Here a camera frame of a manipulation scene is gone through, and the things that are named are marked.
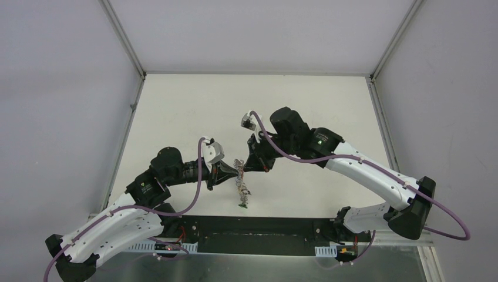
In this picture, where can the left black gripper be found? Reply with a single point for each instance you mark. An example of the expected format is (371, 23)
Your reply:
(212, 178)

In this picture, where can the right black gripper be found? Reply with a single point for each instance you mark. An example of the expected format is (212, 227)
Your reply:
(257, 160)

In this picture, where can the metal disc keyring holder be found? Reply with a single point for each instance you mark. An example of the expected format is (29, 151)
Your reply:
(243, 192)

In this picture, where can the key with green tag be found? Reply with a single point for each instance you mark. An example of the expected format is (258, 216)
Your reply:
(242, 204)

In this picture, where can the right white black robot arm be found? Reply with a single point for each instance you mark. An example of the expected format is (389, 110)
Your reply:
(406, 203)

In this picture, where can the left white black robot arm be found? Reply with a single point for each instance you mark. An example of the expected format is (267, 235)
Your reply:
(140, 212)

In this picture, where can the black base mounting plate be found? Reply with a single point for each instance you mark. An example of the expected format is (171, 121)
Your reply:
(272, 236)

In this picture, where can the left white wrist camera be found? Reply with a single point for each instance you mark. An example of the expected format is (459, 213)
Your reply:
(212, 152)

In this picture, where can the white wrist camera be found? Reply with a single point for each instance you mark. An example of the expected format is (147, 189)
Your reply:
(249, 122)
(212, 152)

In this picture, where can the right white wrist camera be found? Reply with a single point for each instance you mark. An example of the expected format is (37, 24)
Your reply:
(249, 122)

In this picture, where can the white slotted cable duct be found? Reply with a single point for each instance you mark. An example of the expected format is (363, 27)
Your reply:
(150, 246)

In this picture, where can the aluminium frame rail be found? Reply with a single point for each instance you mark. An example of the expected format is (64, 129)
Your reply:
(389, 238)

